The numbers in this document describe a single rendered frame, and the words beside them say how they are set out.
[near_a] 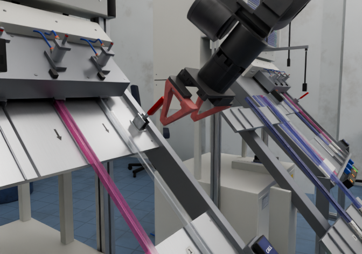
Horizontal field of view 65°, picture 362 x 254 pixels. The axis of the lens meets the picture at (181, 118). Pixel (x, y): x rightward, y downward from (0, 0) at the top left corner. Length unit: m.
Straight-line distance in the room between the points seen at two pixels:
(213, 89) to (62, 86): 0.29
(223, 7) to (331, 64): 3.64
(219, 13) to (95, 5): 0.44
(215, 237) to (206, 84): 0.31
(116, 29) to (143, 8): 0.58
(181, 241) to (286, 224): 0.42
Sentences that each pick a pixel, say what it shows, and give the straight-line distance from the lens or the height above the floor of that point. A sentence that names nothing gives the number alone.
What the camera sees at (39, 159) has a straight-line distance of 0.52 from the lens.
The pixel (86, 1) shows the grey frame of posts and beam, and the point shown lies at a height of 1.33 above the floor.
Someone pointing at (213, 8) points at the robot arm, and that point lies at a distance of 0.46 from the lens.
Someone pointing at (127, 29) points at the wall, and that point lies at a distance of 4.89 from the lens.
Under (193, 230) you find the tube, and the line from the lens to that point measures 0.57.
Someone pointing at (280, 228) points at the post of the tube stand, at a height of 0.71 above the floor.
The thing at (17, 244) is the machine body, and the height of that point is 0.62.
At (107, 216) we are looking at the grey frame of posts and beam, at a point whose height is 0.73.
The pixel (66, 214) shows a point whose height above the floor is 0.72.
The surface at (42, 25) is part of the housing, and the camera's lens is 0.69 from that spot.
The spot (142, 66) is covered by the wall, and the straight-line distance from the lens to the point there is 4.66.
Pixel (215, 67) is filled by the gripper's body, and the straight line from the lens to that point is 0.46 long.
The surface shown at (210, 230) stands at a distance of 0.62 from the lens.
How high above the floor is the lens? 1.11
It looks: 5 degrees down
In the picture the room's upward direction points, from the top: straight up
